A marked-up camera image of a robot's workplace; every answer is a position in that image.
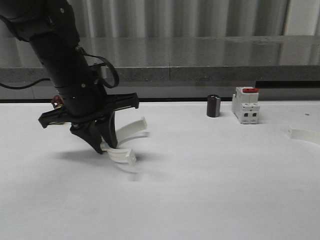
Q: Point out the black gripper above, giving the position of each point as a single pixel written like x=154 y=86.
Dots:
x=82 y=117

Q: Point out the white half-ring pipe clamp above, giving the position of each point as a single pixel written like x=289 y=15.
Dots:
x=123 y=156

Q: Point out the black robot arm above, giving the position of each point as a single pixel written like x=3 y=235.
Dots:
x=50 y=28

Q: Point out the grey stone counter ledge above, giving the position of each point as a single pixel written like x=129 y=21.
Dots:
x=282 y=67

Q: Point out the black cylindrical capacitor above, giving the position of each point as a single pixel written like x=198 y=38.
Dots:
x=213 y=106

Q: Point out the brass valve red handle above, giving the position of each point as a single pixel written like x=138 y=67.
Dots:
x=56 y=102

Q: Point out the white circuit breaker red switch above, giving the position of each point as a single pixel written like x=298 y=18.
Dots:
x=245 y=104

